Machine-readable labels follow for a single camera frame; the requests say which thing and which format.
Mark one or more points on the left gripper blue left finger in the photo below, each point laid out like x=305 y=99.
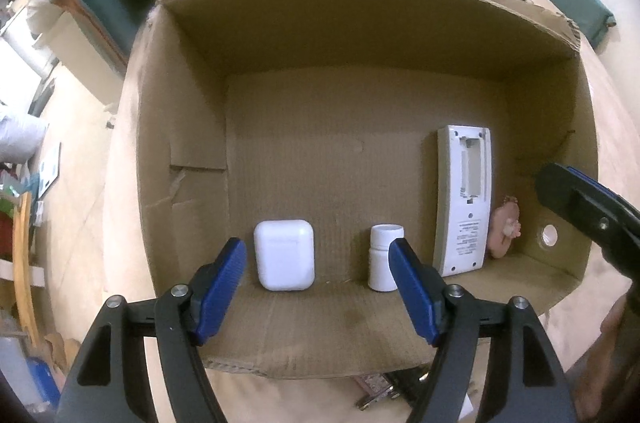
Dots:
x=213 y=288

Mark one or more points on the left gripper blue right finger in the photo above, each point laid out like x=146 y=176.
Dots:
x=420 y=287

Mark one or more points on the white pill bottle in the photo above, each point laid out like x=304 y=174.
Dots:
x=380 y=278

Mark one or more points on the white earbuds case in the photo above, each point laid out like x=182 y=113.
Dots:
x=284 y=252

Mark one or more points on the pink plush keychain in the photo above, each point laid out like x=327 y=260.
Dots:
x=504 y=227

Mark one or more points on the white charger plug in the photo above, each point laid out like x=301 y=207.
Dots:
x=466 y=409

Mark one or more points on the white remote control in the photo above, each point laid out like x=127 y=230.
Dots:
x=463 y=199

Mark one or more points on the black cable device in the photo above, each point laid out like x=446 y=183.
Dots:
x=408 y=384

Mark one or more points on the pink perfume bottle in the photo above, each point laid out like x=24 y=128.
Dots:
x=375 y=387

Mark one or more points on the person's right hand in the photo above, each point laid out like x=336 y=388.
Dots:
x=607 y=390

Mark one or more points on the brown cardboard box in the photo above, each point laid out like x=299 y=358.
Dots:
x=328 y=111

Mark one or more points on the white bathroom scale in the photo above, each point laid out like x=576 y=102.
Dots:
x=49 y=166

